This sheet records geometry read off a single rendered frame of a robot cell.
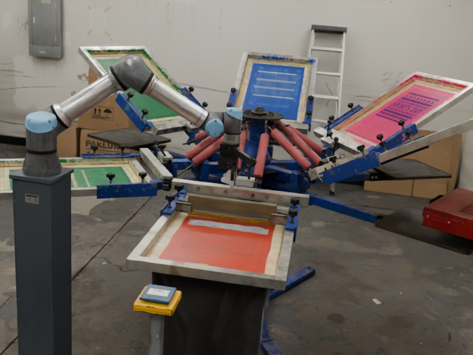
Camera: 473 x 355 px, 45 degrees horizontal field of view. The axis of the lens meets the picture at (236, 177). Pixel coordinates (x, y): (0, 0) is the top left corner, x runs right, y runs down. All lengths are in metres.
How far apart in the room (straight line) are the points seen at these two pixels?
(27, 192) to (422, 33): 5.06
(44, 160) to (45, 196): 0.14
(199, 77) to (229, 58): 0.42
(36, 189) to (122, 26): 4.76
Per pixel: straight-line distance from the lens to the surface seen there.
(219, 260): 2.24
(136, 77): 2.29
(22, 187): 2.41
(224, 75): 6.71
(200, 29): 6.73
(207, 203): 2.61
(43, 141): 2.36
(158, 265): 2.12
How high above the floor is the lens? 1.90
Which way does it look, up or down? 17 degrees down
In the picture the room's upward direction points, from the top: 5 degrees clockwise
